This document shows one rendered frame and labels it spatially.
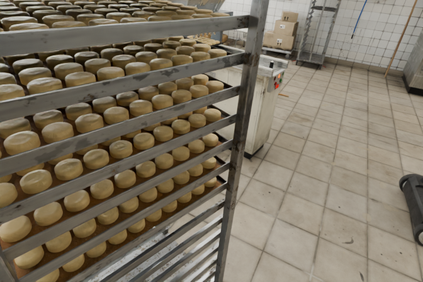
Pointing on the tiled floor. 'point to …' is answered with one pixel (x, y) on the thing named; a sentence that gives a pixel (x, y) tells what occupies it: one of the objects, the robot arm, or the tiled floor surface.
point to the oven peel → (410, 13)
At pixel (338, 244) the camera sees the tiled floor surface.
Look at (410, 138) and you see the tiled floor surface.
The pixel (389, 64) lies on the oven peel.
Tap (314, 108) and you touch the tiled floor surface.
